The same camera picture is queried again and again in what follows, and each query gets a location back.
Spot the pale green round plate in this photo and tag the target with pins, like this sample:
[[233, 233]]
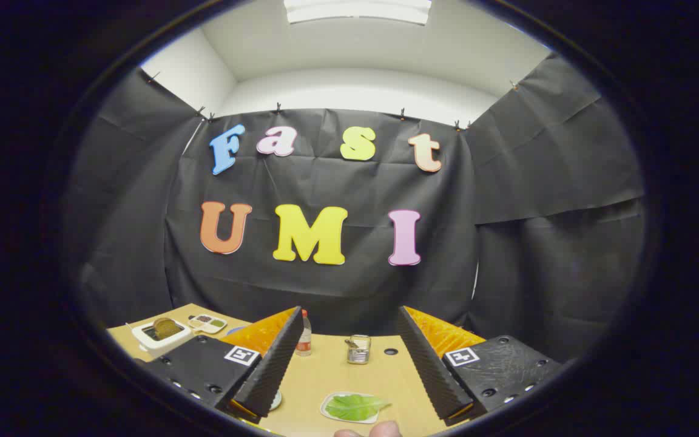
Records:
[[275, 400]]

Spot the green lettuce leaf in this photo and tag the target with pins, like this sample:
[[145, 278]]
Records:
[[355, 406]]

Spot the ceiling light panel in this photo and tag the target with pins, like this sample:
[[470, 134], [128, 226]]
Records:
[[355, 11]]

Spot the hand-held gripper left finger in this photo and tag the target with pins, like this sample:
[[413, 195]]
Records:
[[276, 358]]

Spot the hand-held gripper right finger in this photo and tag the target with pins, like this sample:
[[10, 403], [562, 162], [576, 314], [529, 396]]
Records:
[[425, 358]]

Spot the white toaster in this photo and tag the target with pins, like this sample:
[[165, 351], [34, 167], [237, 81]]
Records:
[[170, 346]]

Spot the clear water bottle red cap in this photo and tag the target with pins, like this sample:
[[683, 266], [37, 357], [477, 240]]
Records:
[[306, 340]]

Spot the white seasoning tray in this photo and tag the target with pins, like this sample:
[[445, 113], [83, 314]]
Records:
[[207, 325]]

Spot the white square plate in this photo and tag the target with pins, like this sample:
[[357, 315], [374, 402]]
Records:
[[327, 402]]

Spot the brown toast bread slice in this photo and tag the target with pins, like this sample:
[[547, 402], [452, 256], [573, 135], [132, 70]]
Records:
[[166, 328]]

